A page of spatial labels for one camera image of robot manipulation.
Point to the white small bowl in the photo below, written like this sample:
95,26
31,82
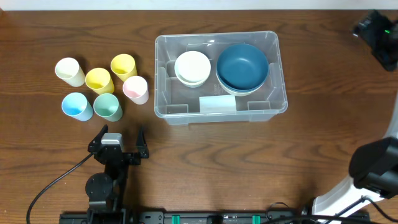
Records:
192,67

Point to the yellow plastic cup rear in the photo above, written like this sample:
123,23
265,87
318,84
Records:
124,66

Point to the pink plastic cup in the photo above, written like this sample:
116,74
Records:
136,89

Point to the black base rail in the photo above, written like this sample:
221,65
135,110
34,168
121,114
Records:
177,218

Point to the yellow plastic cup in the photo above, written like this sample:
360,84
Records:
99,80
124,66

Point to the dark blue large bowl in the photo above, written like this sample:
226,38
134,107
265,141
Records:
242,66

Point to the cream white plastic cup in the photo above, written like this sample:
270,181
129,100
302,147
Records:
69,70

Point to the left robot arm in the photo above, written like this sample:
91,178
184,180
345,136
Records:
105,190

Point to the mint green plastic cup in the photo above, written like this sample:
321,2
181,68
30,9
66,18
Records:
108,107

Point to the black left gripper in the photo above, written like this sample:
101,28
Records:
125,156

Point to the light blue plastic cup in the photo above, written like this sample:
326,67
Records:
77,106

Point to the white label in bin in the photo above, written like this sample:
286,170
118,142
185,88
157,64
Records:
217,104

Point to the clear plastic storage bin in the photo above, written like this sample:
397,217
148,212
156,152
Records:
179,104

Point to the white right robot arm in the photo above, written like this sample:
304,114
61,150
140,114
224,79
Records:
373,167

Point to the yellow plastic cup front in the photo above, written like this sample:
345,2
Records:
99,80

